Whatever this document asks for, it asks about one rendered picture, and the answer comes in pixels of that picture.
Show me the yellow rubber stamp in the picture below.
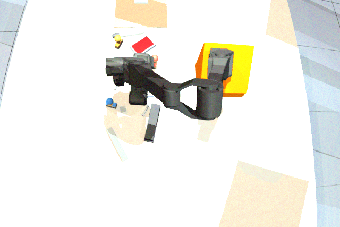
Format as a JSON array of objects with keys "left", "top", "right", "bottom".
[{"left": 114, "top": 35, "right": 123, "bottom": 49}]

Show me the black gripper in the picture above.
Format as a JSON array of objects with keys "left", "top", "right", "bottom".
[{"left": 129, "top": 53, "right": 150, "bottom": 106}]

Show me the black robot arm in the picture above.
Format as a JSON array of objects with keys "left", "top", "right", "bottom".
[{"left": 105, "top": 48, "right": 234, "bottom": 121}]

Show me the blue rubber stamp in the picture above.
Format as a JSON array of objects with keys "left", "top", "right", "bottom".
[{"left": 105, "top": 98, "right": 117, "bottom": 109}]

